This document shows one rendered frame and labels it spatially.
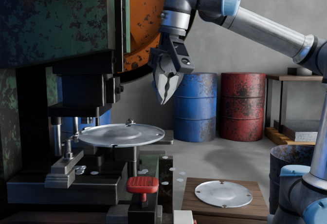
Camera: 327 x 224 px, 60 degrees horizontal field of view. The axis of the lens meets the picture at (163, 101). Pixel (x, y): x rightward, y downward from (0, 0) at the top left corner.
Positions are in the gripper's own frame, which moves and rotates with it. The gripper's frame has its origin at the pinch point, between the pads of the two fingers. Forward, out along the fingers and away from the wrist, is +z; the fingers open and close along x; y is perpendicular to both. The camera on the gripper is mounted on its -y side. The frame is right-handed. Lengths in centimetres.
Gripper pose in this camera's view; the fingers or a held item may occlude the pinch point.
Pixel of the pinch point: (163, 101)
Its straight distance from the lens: 80.7
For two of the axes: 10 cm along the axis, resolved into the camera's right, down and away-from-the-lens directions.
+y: -4.5, -3.1, 8.4
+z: -1.8, 9.5, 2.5
